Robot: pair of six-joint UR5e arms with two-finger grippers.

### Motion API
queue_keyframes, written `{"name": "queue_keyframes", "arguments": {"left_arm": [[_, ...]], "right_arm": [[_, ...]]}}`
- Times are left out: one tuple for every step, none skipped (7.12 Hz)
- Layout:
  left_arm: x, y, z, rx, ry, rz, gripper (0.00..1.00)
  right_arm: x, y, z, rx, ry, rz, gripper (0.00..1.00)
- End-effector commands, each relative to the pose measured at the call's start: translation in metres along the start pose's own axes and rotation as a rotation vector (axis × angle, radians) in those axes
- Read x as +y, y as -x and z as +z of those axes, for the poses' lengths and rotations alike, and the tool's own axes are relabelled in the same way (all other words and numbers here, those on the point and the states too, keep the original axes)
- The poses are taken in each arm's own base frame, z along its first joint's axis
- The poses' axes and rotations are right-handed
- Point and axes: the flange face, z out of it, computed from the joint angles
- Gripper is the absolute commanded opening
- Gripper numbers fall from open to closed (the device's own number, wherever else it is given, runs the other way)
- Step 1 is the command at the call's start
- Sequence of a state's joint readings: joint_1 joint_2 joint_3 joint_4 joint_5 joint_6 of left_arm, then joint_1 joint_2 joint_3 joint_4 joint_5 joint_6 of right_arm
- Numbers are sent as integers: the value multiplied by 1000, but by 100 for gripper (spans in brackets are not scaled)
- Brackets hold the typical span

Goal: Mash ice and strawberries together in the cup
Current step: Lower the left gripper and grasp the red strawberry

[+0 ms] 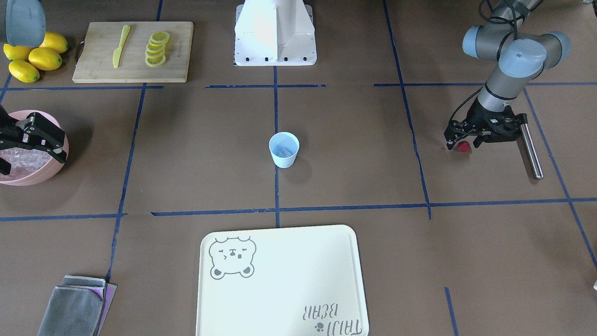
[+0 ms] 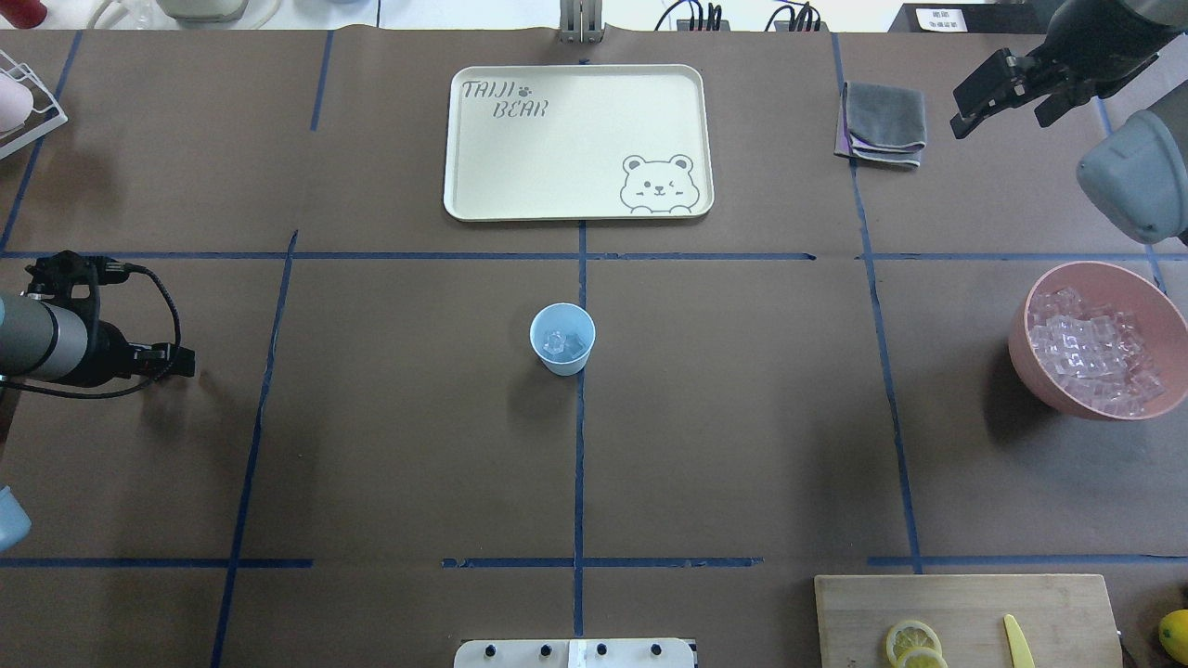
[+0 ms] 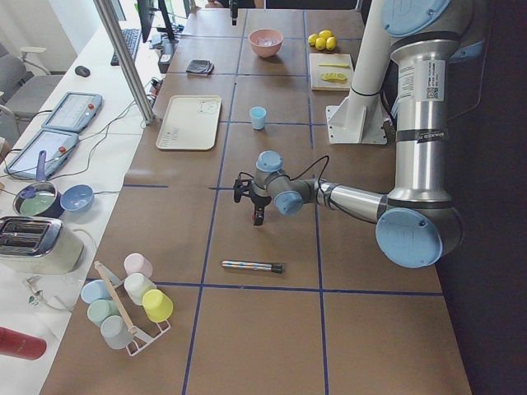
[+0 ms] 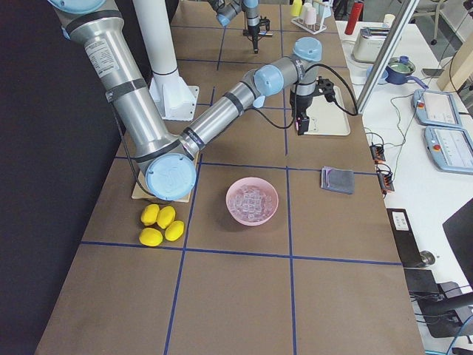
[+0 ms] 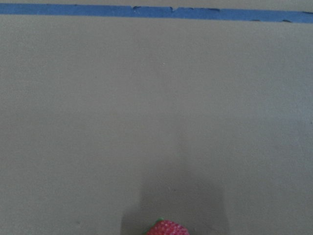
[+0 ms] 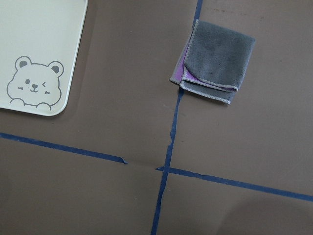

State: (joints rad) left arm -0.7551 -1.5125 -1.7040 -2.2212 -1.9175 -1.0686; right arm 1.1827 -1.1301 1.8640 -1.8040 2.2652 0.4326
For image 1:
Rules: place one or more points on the light blue plastic cup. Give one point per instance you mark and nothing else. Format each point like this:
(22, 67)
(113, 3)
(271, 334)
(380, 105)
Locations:
(283, 147)

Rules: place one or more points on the yellow plastic knife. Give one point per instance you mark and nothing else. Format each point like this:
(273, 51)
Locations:
(116, 55)

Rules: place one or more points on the lemon slices row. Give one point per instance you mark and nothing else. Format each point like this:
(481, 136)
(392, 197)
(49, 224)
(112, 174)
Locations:
(155, 52)

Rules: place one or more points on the cream bear serving tray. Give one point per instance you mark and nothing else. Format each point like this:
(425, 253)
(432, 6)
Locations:
(297, 281)

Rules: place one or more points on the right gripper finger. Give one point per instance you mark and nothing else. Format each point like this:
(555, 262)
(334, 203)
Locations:
(5, 167)
(44, 135)

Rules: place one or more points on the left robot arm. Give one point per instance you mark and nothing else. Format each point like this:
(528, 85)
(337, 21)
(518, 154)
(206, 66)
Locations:
(520, 58)

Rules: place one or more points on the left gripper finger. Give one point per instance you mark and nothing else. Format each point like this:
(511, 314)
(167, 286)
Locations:
(478, 141)
(454, 133)

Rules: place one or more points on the grey folded cloth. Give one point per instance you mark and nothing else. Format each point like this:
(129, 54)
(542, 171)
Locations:
(78, 307)

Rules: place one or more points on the bamboo cutting board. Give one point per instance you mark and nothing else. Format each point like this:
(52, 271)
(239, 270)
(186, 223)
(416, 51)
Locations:
(95, 64)

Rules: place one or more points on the yellow lemon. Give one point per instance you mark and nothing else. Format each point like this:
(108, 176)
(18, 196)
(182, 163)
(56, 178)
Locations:
(17, 52)
(23, 71)
(55, 41)
(45, 59)

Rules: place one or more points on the pink bowl of ice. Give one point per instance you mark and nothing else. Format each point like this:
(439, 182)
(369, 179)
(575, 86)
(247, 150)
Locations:
(48, 170)

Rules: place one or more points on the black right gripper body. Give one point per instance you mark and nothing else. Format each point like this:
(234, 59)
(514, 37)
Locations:
(29, 133)

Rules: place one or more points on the steel muddler black tip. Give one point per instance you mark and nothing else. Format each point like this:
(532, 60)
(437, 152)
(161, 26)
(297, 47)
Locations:
(528, 150)

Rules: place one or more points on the red strawberry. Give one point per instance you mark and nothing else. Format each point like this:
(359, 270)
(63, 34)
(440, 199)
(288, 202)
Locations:
(464, 147)

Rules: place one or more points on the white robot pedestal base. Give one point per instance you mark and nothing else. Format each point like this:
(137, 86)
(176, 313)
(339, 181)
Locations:
(274, 33)

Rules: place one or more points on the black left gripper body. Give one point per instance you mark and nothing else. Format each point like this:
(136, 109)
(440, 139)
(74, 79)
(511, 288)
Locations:
(480, 111)

